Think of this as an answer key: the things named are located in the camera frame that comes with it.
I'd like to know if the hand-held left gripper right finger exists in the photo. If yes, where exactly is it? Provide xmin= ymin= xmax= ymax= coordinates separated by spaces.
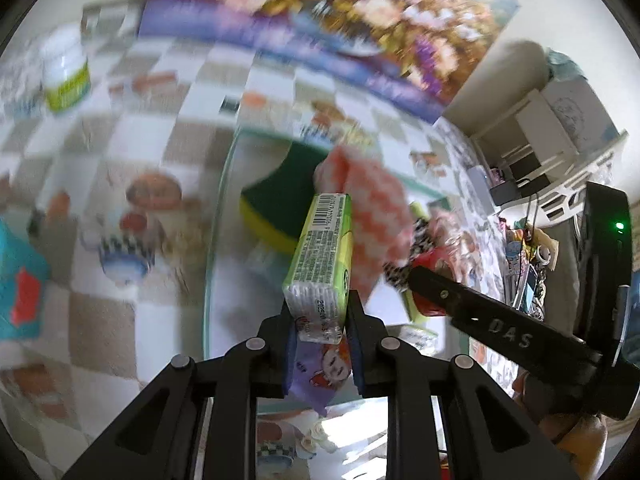
xmin=345 ymin=290 xmax=571 ymax=480

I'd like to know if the red yarn bow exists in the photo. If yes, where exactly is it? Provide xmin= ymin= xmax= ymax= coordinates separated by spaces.
xmin=412 ymin=252 xmax=453 ymax=317

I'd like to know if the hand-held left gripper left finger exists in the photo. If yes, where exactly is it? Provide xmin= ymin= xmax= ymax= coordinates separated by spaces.
xmin=60 ymin=305 xmax=301 ymax=480

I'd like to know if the leopard print scrunchie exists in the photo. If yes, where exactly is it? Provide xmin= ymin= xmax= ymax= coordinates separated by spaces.
xmin=382 ymin=217 xmax=436 ymax=291

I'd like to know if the teal plastic toy box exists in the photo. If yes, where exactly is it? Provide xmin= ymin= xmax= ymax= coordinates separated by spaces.
xmin=0 ymin=217 xmax=51 ymax=341

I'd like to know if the pink checkered cloth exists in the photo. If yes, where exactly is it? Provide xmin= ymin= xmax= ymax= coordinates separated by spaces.
xmin=314 ymin=146 xmax=416 ymax=306

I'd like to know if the white box lid teal rim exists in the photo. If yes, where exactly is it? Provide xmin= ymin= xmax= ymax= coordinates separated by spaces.
xmin=202 ymin=127 xmax=481 ymax=411

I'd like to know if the person's right hand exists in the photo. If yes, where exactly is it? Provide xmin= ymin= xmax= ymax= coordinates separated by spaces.
xmin=515 ymin=375 xmax=608 ymax=466

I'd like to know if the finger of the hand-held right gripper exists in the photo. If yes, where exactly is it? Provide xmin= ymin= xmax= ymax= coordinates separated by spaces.
xmin=407 ymin=265 xmax=481 ymax=333

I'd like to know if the purple tissue packet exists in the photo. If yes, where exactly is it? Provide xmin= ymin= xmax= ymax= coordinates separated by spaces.
xmin=282 ymin=327 xmax=353 ymax=417

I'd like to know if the white pill bottle green label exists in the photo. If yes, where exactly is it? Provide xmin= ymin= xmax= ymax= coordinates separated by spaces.
xmin=39 ymin=27 xmax=92 ymax=113

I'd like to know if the white power strip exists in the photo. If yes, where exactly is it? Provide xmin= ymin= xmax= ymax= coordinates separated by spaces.
xmin=467 ymin=165 xmax=496 ymax=206

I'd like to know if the green yellow sponge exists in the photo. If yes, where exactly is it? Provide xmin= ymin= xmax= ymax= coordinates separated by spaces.
xmin=239 ymin=142 xmax=333 ymax=256

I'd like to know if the flower painting canvas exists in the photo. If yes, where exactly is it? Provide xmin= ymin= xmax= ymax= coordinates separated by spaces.
xmin=137 ymin=0 xmax=521 ymax=123

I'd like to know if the black power adapter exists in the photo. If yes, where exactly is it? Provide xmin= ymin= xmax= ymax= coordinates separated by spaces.
xmin=492 ymin=180 xmax=521 ymax=206

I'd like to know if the white green tissue packet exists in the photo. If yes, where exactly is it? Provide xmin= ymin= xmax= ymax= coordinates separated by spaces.
xmin=397 ymin=324 xmax=441 ymax=356

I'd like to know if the white lattice shelf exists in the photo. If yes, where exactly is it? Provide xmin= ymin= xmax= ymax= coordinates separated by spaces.
xmin=470 ymin=87 xmax=631 ymax=211

